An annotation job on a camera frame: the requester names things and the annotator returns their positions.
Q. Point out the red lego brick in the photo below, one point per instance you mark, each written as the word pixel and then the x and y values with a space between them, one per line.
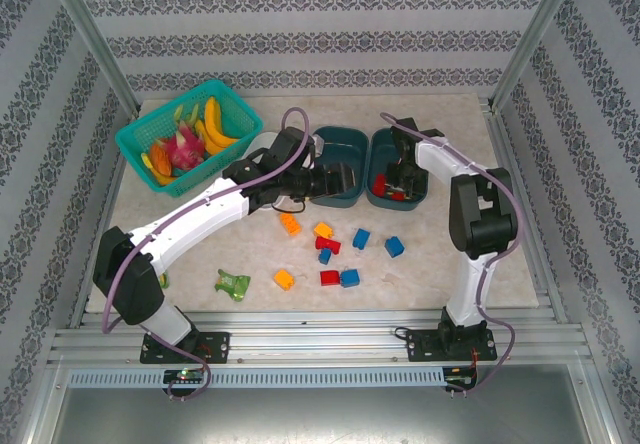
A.
pixel 380 184
pixel 396 196
pixel 328 245
pixel 330 278

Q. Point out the orange lego brick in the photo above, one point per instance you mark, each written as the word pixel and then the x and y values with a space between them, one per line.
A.
pixel 290 224

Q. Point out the yellow lego brick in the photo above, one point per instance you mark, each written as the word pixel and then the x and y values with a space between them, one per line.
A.
pixel 323 230
pixel 283 280

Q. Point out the small blue lego brick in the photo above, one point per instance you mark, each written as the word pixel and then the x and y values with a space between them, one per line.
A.
pixel 325 257

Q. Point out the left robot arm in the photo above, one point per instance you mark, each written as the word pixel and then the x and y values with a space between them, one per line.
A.
pixel 200 214

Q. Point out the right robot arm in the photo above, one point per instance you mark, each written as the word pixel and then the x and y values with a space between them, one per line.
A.
pixel 470 289

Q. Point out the dark teal oval container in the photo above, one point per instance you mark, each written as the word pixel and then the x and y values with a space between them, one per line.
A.
pixel 345 149
pixel 381 151

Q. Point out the teal plastic basket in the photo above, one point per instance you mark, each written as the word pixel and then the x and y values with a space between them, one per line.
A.
pixel 240 116

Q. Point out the yellow banana toy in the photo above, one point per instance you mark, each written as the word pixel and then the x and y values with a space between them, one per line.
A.
pixel 215 119
pixel 210 141

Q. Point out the pink dragon fruit toy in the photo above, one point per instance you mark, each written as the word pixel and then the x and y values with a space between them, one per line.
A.
pixel 185 150

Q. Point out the green snack wrapper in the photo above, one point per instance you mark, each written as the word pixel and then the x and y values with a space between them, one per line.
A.
pixel 232 284

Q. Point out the orange yellow toy slice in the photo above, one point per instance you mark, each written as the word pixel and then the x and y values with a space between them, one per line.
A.
pixel 162 180

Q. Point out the orange toy fruit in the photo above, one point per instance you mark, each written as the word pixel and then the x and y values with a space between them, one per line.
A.
pixel 160 160

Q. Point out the small yellow toy piece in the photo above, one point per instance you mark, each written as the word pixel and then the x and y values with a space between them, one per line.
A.
pixel 146 160

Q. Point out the small green wrapper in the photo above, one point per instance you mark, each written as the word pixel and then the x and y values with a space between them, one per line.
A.
pixel 164 281

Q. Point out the right circuit board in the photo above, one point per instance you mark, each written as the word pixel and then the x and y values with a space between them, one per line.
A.
pixel 460 381

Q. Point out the circuit board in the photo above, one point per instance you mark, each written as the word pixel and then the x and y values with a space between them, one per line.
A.
pixel 460 381
pixel 185 376

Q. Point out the left circuit board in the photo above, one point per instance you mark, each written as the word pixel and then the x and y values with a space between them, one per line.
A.
pixel 185 376

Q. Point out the grey metal sheet panel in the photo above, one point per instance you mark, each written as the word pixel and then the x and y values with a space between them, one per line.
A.
pixel 320 416

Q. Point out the aluminium side rail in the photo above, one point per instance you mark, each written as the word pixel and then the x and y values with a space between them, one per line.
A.
pixel 501 134
pixel 112 184

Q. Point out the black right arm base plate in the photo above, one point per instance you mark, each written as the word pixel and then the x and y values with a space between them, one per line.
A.
pixel 417 346

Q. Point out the aluminium front rail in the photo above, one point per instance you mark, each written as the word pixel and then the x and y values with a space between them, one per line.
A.
pixel 310 344

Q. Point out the aluminium frame post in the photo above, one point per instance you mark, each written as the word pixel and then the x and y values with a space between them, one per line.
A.
pixel 535 29
pixel 85 29

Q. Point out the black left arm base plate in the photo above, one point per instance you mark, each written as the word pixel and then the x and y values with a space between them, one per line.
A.
pixel 217 346

